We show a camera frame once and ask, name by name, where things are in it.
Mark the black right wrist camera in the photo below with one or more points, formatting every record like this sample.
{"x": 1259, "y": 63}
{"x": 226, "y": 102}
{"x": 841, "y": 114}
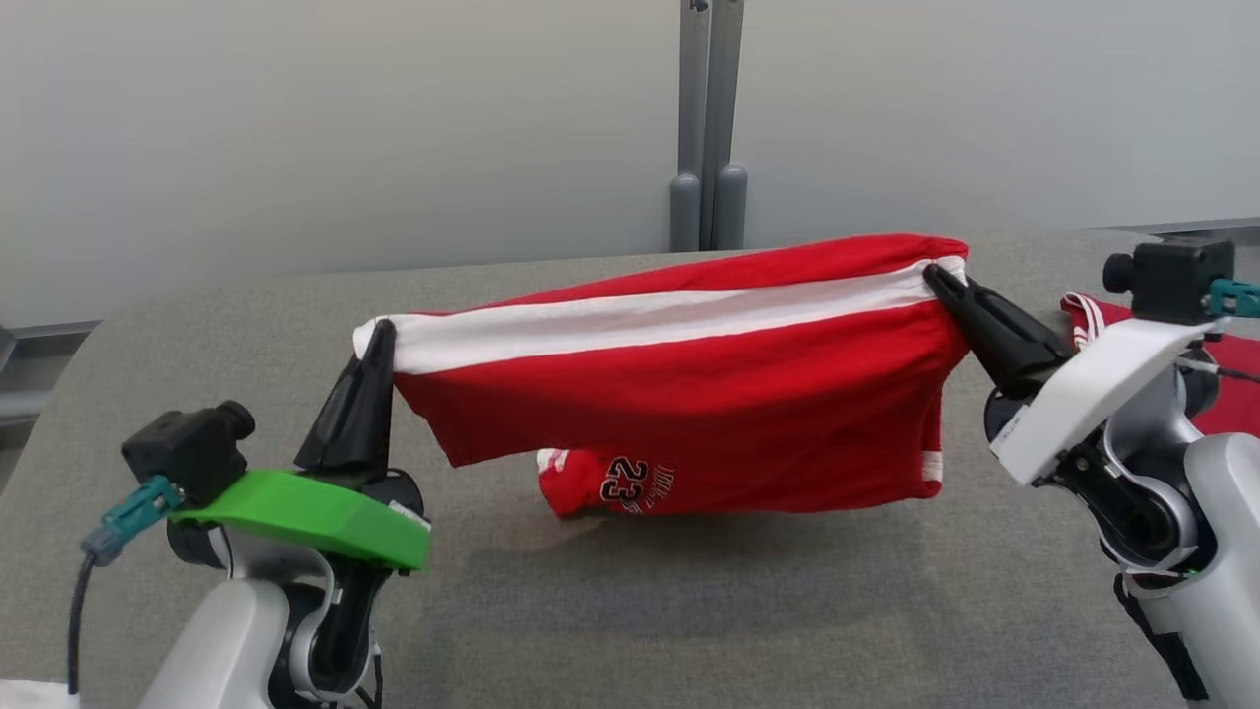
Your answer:
{"x": 1176, "y": 281}

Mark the red Bulls 23 jersey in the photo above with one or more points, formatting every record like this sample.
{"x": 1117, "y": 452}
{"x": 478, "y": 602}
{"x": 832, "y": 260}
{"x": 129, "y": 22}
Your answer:
{"x": 1240, "y": 404}

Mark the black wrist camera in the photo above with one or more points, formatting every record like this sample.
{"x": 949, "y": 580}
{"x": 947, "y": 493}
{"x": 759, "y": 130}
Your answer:
{"x": 1176, "y": 281}
{"x": 187, "y": 448}

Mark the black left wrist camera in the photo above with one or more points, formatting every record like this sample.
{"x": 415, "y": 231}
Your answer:
{"x": 187, "y": 448}

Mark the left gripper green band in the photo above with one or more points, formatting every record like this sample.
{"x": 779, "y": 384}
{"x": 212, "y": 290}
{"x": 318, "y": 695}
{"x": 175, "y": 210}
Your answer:
{"x": 305, "y": 512}

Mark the grey partition corner frame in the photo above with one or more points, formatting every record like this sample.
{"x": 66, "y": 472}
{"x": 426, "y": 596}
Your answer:
{"x": 20, "y": 406}

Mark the grey partition post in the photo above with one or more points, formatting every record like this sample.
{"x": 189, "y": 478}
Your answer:
{"x": 730, "y": 197}
{"x": 686, "y": 197}

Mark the red shorts with white stripes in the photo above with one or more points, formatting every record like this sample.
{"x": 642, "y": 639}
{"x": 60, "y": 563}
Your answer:
{"x": 689, "y": 394}

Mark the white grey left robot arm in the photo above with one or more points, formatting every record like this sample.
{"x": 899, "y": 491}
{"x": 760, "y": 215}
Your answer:
{"x": 212, "y": 650}

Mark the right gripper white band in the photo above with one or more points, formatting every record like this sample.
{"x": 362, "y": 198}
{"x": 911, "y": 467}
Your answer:
{"x": 1093, "y": 394}

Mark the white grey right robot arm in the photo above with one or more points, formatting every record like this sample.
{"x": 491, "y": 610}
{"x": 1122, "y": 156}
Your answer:
{"x": 1221, "y": 512}

